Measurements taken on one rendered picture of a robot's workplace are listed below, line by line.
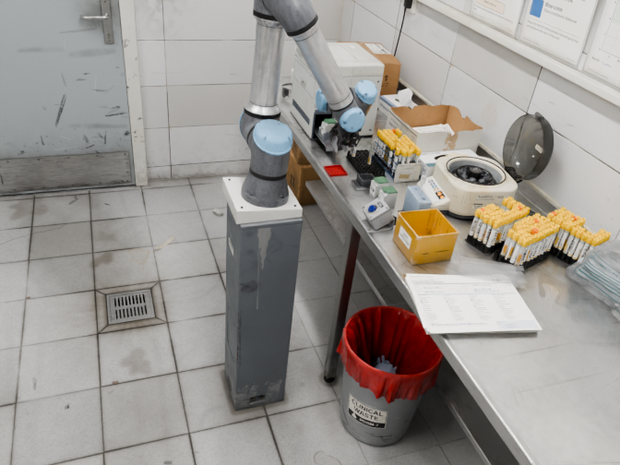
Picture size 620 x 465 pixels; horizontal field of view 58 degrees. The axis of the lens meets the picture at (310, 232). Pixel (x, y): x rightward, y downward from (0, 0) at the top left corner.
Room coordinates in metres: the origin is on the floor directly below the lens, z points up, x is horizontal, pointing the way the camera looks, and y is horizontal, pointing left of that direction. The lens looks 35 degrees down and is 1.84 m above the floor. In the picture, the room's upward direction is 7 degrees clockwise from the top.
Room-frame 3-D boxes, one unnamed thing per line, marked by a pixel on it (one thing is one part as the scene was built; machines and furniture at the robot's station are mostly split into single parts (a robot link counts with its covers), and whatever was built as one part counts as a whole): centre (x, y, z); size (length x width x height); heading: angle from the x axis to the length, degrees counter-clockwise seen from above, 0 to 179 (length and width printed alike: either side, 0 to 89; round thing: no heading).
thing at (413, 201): (1.53, -0.33, 0.92); 0.10 x 0.07 x 0.10; 18
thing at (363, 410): (1.45, -0.34, 0.22); 0.38 x 0.37 x 0.44; 23
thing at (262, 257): (1.52, 0.16, 0.44); 0.20 x 0.20 x 0.87; 23
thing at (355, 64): (2.21, -0.04, 1.03); 0.31 x 0.27 x 0.30; 23
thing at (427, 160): (1.87, -0.48, 0.92); 0.24 x 0.12 x 0.10; 113
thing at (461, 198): (1.70, -0.51, 0.94); 0.30 x 0.24 x 0.12; 104
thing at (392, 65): (2.70, -0.18, 0.97); 0.31 x 0.23 x 0.18; 16
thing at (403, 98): (2.39, -0.35, 0.94); 0.22 x 0.12 x 0.13; 27
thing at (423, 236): (1.37, -0.34, 0.93); 0.13 x 0.13 x 0.10; 22
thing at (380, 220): (1.49, -0.22, 0.92); 0.13 x 0.07 x 0.08; 113
